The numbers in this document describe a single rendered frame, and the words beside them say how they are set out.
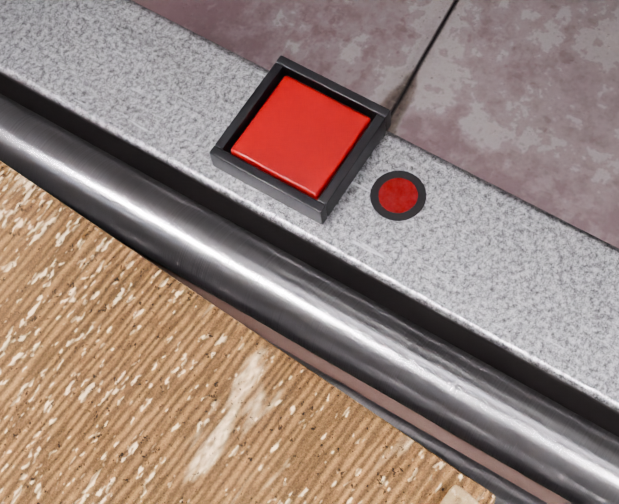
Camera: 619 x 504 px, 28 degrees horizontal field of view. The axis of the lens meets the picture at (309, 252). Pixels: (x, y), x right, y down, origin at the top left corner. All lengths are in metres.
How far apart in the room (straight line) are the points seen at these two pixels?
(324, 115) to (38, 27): 0.20
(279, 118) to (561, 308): 0.19
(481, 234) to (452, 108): 1.11
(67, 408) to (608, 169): 1.21
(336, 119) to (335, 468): 0.21
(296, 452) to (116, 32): 0.30
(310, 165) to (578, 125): 1.12
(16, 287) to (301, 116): 0.19
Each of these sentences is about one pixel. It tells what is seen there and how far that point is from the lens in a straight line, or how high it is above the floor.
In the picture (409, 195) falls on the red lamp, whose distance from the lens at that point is 0.72.
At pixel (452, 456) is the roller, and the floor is 0.91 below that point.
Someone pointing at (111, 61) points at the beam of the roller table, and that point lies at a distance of 0.78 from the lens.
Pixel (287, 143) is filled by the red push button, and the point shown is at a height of 0.93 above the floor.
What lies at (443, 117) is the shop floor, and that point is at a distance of 1.80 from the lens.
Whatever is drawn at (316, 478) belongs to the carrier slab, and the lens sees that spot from 0.64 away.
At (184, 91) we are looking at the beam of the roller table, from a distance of 0.76.
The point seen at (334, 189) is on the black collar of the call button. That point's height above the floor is 0.93.
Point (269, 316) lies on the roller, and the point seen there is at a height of 0.91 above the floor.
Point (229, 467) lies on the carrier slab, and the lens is 0.65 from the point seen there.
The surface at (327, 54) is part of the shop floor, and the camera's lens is 1.86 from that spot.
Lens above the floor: 1.55
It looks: 65 degrees down
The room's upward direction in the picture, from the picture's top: 11 degrees counter-clockwise
